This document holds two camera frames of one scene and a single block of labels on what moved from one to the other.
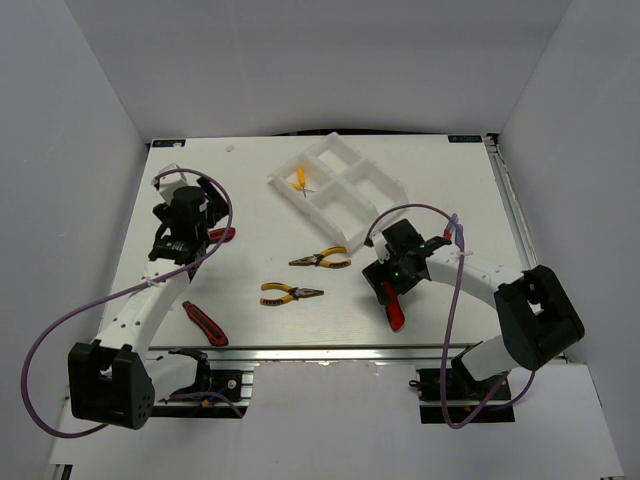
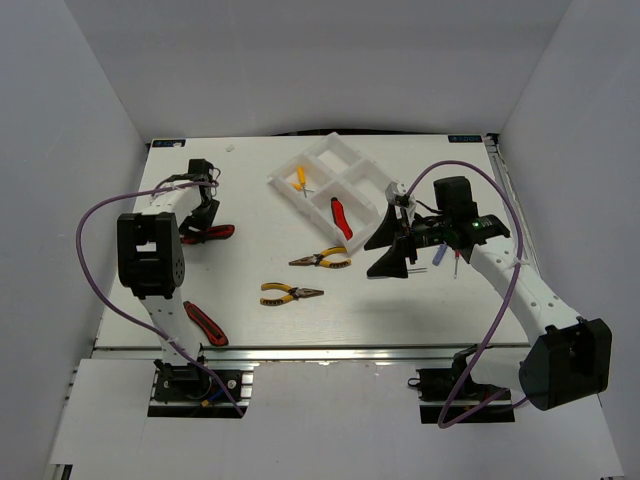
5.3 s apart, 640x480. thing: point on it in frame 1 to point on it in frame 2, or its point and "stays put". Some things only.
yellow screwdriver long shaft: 301,175 stays put
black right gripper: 377,273 to 392,263
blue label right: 465,139 stays put
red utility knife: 396,316 to 340,218
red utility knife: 215,235 stays put
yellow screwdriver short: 299,187 stays put
